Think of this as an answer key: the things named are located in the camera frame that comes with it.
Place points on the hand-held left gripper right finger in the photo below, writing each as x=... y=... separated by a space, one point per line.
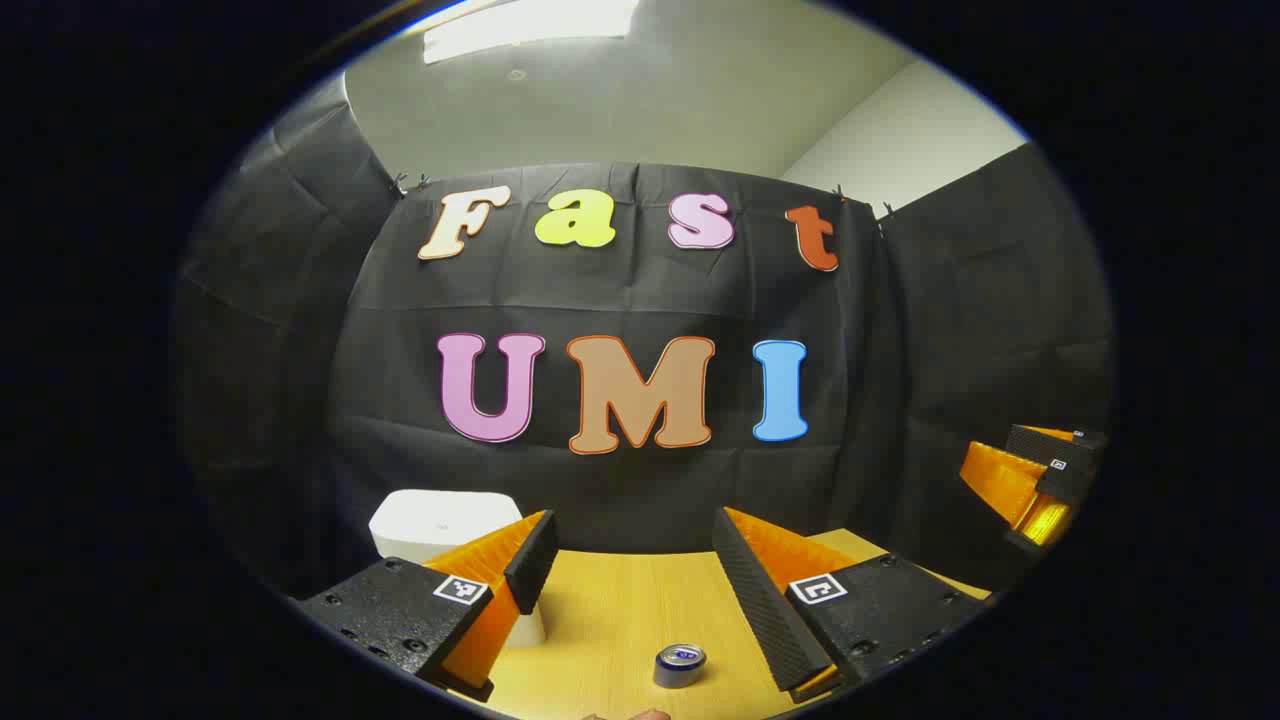
x=760 y=600

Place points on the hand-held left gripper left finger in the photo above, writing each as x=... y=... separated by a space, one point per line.
x=535 y=560

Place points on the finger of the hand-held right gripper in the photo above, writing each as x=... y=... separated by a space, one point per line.
x=1050 y=460

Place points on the blue silver pop can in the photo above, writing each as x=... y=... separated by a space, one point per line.
x=680 y=667

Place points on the white desktop garbage bin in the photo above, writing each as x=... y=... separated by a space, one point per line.
x=430 y=520

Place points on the orange paper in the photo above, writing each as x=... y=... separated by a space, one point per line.
x=645 y=715

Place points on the wooden desktop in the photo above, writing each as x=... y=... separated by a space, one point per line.
x=620 y=620

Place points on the black backdrop cloth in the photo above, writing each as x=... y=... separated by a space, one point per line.
x=600 y=300

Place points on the ceiling light panel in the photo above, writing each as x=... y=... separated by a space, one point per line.
x=530 y=25

